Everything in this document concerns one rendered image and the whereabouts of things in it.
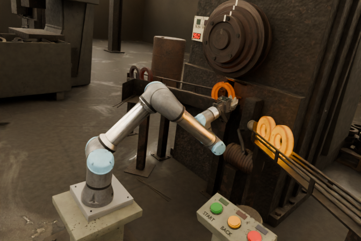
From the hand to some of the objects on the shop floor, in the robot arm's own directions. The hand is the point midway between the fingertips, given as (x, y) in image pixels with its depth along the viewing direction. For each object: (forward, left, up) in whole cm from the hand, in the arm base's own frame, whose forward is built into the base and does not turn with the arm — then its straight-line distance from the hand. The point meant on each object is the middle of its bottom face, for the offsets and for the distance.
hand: (236, 101), depth 160 cm
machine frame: (+48, +4, -74) cm, 89 cm away
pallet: (+199, -31, -69) cm, 213 cm away
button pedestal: (-74, -52, -74) cm, 117 cm away
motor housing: (-11, -23, -74) cm, 78 cm away
